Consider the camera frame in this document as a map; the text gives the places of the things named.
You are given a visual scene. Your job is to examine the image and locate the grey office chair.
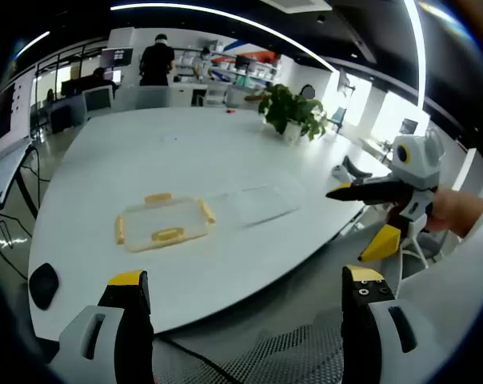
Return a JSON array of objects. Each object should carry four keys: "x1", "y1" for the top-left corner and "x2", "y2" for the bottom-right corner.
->
[{"x1": 399, "y1": 230, "x2": 445, "y2": 270}]

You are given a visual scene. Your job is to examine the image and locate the green potted plant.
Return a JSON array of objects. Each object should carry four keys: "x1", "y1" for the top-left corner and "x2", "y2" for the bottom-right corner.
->
[{"x1": 257, "y1": 82, "x2": 329, "y2": 145}]

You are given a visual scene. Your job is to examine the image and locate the clear lid with yellow buckles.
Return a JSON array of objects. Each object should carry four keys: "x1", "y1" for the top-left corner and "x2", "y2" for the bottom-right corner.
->
[{"x1": 114, "y1": 191, "x2": 218, "y2": 254}]

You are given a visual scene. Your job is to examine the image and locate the black computer monitor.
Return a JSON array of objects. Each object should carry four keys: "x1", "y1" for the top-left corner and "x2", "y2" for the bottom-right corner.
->
[{"x1": 100, "y1": 46, "x2": 134, "y2": 68}]

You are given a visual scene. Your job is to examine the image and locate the white storage shelves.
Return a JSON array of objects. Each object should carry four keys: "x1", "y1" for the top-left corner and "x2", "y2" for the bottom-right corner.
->
[{"x1": 173, "y1": 42, "x2": 285, "y2": 87}]

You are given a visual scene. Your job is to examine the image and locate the white side desk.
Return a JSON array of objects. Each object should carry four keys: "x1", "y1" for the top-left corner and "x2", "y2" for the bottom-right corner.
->
[{"x1": 0, "y1": 142, "x2": 41, "y2": 219}]

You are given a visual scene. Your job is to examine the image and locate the person's right hand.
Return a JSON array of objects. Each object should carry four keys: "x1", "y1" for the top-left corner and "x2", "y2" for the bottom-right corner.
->
[{"x1": 425, "y1": 187, "x2": 483, "y2": 238}]

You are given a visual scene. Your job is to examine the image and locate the black oval mouse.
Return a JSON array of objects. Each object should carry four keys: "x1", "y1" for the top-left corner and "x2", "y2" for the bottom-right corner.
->
[{"x1": 28, "y1": 262, "x2": 62, "y2": 311}]

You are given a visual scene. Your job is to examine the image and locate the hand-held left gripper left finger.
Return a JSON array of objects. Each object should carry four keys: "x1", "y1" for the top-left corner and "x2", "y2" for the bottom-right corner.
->
[{"x1": 59, "y1": 270, "x2": 155, "y2": 384}]

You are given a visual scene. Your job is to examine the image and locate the white and black office chair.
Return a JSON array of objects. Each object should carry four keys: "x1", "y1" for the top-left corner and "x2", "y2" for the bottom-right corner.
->
[{"x1": 330, "y1": 154, "x2": 373, "y2": 182}]

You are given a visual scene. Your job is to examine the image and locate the clear plastic container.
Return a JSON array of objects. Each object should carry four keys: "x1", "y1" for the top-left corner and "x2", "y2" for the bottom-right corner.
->
[{"x1": 212, "y1": 181, "x2": 303, "y2": 228}]

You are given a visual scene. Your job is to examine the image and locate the person's white shirt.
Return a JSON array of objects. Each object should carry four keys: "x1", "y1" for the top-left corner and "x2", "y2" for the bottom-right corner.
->
[{"x1": 397, "y1": 207, "x2": 483, "y2": 365}]

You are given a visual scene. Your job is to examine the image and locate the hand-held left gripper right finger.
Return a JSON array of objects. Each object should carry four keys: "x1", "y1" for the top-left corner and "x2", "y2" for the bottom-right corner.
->
[{"x1": 341, "y1": 265, "x2": 430, "y2": 384}]

